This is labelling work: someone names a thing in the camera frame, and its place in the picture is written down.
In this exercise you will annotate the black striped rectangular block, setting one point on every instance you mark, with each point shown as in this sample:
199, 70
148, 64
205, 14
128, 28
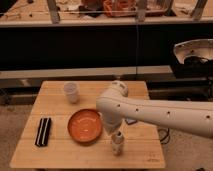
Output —
43, 132

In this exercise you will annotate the wooden table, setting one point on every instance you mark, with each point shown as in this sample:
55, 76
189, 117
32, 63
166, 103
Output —
142, 149

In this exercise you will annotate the orange bowl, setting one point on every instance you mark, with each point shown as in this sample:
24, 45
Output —
85, 126

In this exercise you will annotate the blue sponge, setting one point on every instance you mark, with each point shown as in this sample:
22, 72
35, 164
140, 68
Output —
130, 121

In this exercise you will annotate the orange object on shelf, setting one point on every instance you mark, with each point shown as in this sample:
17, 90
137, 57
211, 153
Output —
119, 8

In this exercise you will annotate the small white bottle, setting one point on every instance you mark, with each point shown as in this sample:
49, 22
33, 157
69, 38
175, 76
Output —
117, 143

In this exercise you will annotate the translucent plastic cup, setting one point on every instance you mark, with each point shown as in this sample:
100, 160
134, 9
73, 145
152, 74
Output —
71, 92

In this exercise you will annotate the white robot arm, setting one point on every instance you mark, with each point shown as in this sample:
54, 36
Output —
191, 117

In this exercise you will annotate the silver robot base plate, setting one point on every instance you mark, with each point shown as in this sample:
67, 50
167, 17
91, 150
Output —
201, 48

